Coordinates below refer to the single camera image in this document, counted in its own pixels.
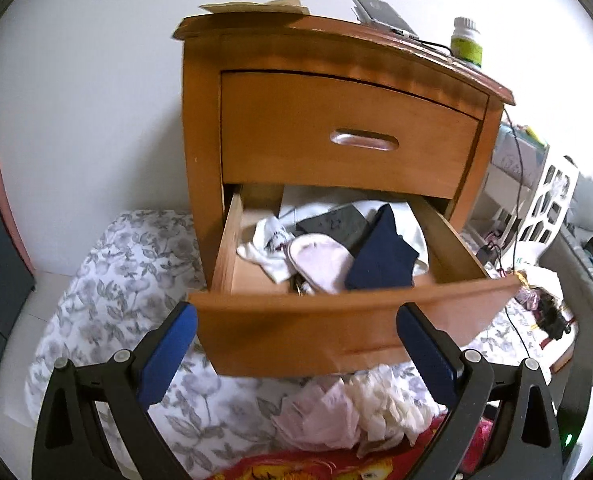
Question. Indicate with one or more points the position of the wooden nightstand drawer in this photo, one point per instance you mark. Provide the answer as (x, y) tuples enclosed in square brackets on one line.
[(286, 130), (301, 330)]

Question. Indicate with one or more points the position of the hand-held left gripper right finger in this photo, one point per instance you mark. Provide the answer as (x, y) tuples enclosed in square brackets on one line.
[(426, 355)]

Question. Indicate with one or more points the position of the grey padded sofa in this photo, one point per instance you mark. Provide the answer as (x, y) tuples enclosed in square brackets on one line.
[(576, 320)]

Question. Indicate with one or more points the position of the dark grey underwear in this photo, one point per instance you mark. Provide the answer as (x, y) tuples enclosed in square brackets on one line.
[(334, 222)]

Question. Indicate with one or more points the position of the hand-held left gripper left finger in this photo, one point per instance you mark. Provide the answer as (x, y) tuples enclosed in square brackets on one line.
[(169, 355)]

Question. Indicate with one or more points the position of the black power adapter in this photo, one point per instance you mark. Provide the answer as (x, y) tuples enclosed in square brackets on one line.
[(489, 254)]

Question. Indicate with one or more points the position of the dark blue cabinet panel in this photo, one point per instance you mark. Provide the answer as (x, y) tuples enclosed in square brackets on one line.
[(1, 285)]

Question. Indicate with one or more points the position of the grey floral bedsheet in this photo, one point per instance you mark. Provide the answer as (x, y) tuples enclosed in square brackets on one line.
[(126, 270)]

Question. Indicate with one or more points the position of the grey smartphone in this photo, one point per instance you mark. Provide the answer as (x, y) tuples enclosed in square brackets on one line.
[(381, 12)]

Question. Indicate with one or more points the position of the thick pink underwear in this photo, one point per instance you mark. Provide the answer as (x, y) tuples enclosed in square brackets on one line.
[(321, 265)]

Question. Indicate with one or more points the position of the plain white garment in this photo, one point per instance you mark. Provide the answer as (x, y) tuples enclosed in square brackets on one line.
[(416, 235)]

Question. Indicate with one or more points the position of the grey printed box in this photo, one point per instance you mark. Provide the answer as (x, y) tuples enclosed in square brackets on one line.
[(518, 155)]

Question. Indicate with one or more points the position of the pink board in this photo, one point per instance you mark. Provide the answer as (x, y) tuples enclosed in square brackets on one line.
[(9, 200)]

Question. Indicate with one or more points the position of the cream lace underwear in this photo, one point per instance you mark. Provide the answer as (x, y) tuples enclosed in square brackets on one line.
[(396, 405)]

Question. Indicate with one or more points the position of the beige paper sheet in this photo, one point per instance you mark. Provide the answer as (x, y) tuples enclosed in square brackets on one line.
[(256, 6)]

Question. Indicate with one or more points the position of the white cutout organizer rack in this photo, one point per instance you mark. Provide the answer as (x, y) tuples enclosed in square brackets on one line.
[(551, 200)]

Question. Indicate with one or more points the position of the black knit item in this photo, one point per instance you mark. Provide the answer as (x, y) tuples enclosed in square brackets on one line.
[(555, 317)]

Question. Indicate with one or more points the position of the navy blue underwear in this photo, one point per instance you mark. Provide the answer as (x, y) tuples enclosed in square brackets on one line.
[(381, 260)]

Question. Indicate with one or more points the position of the wooden nightstand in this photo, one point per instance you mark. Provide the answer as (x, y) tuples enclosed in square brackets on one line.
[(201, 135)]

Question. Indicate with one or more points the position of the pile of small packets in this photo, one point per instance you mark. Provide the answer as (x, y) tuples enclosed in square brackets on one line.
[(528, 300)]

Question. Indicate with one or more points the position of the white bottle green label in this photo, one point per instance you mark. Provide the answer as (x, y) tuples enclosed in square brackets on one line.
[(466, 45)]

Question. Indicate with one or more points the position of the white cartoon print underwear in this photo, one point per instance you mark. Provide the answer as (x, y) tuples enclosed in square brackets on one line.
[(269, 260)]

